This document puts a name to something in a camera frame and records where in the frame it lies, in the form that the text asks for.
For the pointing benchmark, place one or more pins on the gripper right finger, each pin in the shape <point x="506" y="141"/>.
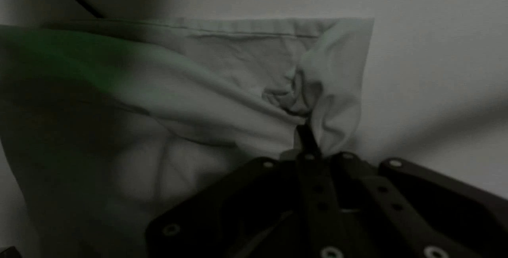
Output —
<point x="432" y="202"/>

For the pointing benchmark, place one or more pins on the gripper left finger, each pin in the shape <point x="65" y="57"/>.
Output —
<point x="254" y="210"/>

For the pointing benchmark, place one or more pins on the light grey shirt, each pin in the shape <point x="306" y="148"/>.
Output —
<point x="206" y="91"/>

